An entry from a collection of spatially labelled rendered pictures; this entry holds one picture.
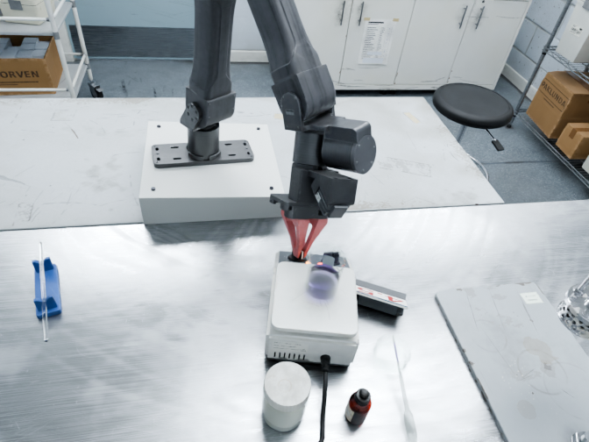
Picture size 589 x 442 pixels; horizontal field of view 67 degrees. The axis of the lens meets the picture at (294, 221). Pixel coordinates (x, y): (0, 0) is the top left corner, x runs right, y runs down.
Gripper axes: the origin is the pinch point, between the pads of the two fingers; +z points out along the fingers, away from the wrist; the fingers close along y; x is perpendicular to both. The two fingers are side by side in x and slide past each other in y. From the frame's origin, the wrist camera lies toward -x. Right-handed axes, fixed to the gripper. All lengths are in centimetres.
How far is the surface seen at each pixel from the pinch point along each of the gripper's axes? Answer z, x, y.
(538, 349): 9.7, -23.3, 32.0
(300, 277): 1.5, -7.0, -3.3
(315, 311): 4.4, -12.6, -3.3
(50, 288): 8.9, 12.9, -36.7
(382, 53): -67, 200, 155
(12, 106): -16, 70, -46
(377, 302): 6.3, -8.6, 10.7
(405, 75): -55, 202, 179
